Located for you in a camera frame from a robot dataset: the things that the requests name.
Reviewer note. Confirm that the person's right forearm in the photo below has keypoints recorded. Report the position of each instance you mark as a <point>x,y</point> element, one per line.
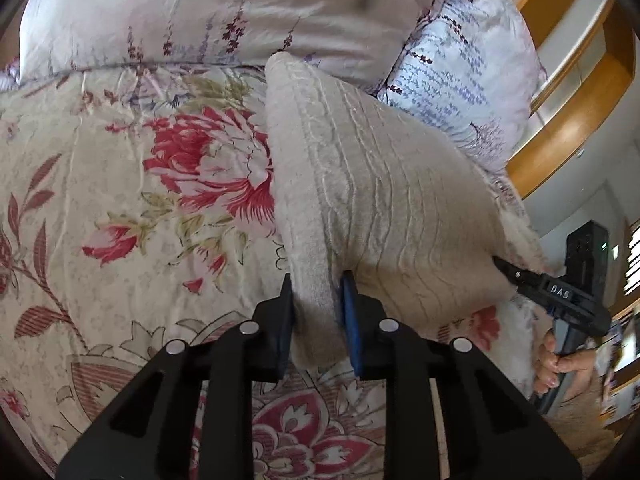
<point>585,410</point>

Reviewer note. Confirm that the floral bed quilt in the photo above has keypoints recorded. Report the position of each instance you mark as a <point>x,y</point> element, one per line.
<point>100,185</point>

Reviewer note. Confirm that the blue tree print pillow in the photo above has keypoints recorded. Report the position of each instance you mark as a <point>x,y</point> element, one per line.
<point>465,75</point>

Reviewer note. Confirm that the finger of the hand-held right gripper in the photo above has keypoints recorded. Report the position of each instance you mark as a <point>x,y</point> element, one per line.
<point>507,268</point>

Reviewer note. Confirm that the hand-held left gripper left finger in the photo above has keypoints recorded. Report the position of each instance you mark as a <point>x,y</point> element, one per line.
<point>286,325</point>

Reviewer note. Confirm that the pink floral pillow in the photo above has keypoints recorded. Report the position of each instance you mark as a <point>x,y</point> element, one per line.
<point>200,5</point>

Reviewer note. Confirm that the window blind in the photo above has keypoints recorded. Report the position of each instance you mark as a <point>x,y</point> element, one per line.
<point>634,260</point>

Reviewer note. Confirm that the wooden headboard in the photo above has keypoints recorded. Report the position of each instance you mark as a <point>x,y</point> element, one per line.
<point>570,145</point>

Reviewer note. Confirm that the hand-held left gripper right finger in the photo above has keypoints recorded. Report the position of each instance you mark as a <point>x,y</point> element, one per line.
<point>350,335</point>

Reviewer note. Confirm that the person's right hand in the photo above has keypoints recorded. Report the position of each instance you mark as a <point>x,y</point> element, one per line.
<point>545,367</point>

